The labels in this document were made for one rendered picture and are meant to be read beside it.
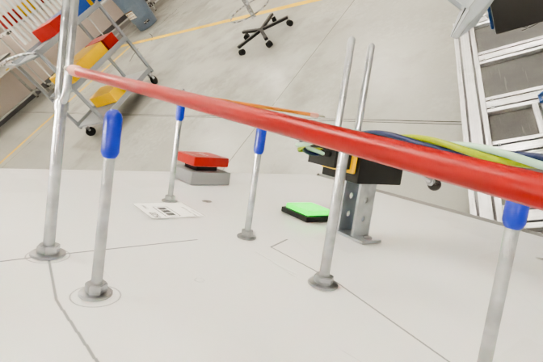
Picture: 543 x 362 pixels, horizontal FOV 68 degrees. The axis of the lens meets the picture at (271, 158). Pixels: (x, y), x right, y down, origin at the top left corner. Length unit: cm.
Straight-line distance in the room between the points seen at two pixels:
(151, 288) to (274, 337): 7
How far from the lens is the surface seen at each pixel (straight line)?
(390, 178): 36
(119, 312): 20
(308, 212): 39
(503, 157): 19
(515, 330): 27
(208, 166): 50
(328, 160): 31
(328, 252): 24
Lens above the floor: 135
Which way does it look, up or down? 34 degrees down
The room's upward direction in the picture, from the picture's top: 35 degrees counter-clockwise
